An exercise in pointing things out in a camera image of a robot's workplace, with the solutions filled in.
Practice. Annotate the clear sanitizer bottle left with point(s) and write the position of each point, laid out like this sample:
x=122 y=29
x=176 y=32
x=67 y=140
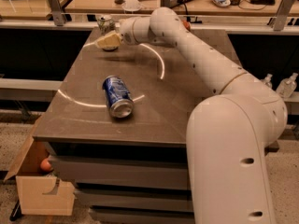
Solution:
x=268 y=80

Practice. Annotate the left metal bracket post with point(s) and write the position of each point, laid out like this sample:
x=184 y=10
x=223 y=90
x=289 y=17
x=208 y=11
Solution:
x=58 y=15

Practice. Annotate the clear plastic lid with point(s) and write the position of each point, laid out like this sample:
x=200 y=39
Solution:
x=131 y=6

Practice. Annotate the grey drawer cabinet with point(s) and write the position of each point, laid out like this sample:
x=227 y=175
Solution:
x=135 y=169

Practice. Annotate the green white 7up can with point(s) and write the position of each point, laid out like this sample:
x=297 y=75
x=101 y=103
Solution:
x=105 y=24

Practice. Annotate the right metal bracket post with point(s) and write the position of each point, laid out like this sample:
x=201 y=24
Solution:
x=280 y=19

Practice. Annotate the orange ball in box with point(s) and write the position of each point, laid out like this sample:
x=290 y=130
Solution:
x=46 y=165

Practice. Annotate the blue pepsi can lying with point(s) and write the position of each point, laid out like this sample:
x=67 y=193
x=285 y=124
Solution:
x=119 y=102

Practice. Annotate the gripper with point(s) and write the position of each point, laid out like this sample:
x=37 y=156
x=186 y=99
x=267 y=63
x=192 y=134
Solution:
x=127 y=32

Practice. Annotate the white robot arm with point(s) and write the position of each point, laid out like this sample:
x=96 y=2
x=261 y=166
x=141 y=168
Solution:
x=227 y=132

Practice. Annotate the clear sanitizer bottle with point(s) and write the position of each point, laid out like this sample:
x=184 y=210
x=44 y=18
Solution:
x=287 y=86
x=268 y=80

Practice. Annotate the clear sanitizer bottle right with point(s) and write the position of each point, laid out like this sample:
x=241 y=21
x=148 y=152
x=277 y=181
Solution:
x=287 y=86

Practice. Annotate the cardboard box on floor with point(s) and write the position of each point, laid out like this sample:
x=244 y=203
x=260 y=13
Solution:
x=40 y=192

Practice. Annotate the red orange soda can lying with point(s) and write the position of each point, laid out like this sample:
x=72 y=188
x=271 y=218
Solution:
x=186 y=25

